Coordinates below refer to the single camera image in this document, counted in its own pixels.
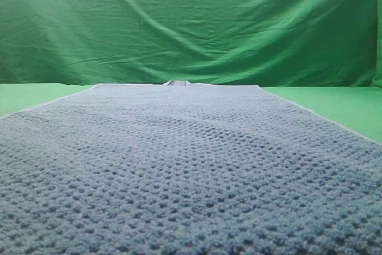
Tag blue waffle-weave towel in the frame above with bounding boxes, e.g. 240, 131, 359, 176
1, 84, 381, 254

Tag green backdrop cloth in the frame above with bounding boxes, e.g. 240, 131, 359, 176
1, 0, 381, 87

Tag white towel label tag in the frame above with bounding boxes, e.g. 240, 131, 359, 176
163, 79, 192, 87

